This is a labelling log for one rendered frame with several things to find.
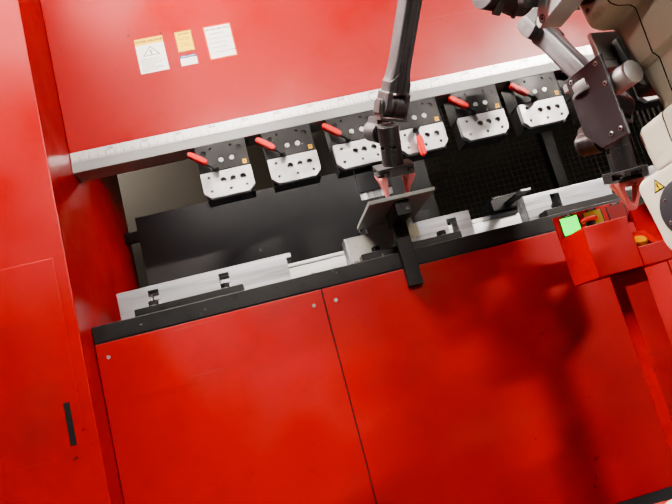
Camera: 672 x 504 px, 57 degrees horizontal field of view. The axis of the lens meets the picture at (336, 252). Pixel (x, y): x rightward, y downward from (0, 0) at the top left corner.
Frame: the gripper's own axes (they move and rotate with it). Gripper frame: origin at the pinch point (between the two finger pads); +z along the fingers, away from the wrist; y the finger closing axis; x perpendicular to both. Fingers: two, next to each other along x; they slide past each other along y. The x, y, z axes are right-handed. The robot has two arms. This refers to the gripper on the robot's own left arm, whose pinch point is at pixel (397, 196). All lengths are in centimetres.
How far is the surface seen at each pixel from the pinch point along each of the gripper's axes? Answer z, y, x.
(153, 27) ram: -54, 56, -49
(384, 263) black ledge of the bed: 15.8, 7.8, 6.4
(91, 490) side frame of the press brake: 42, 89, 35
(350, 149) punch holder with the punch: -10.7, 6.8, -22.1
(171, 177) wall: 19, 77, -187
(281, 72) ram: -35, 21, -38
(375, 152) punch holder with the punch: -8.6, -0.4, -20.8
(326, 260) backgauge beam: 25.9, 19.1, -31.2
